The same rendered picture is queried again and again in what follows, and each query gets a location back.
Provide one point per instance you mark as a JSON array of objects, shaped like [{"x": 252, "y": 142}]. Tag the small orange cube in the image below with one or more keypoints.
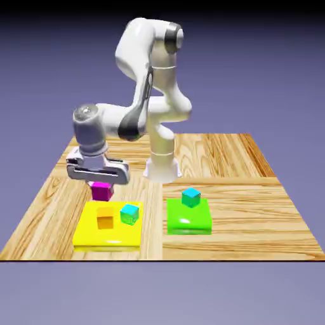
[{"x": 105, "y": 218}]

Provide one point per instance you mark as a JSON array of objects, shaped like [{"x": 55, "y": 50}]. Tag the small cyan cube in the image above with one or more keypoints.
[
  {"x": 191, "y": 198},
  {"x": 129, "y": 214}
]

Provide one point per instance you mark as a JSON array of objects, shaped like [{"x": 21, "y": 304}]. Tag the large yellow box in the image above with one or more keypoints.
[{"x": 109, "y": 231}]

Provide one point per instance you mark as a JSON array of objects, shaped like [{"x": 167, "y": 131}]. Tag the small magenta cube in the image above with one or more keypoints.
[{"x": 101, "y": 191}]

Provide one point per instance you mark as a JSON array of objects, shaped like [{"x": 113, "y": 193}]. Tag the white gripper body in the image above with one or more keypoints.
[{"x": 122, "y": 171}]

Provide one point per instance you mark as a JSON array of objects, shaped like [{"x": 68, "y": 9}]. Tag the large green box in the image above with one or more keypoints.
[{"x": 189, "y": 218}]

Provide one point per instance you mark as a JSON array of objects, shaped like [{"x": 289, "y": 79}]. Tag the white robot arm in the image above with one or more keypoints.
[{"x": 162, "y": 76}]

